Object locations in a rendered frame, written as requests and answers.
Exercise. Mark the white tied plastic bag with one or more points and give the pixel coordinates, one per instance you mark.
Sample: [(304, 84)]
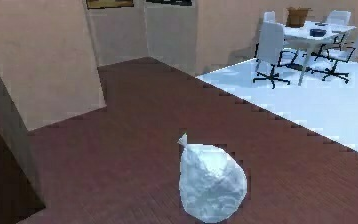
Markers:
[(211, 186)]

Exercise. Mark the brown cardboard box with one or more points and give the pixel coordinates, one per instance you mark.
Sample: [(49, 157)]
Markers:
[(297, 16)]

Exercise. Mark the white dining table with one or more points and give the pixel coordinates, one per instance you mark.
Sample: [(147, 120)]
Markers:
[(312, 36)]

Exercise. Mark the dark blue bowl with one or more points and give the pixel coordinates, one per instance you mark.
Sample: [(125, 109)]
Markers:
[(317, 32)]

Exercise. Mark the small dark flat object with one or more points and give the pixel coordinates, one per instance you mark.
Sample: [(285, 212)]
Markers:
[(321, 24)]

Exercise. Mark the framed dark wall picture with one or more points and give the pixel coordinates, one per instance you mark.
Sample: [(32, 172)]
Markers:
[(169, 2)]

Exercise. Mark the framed yellow wall picture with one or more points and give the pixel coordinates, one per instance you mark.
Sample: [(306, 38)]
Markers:
[(109, 3)]

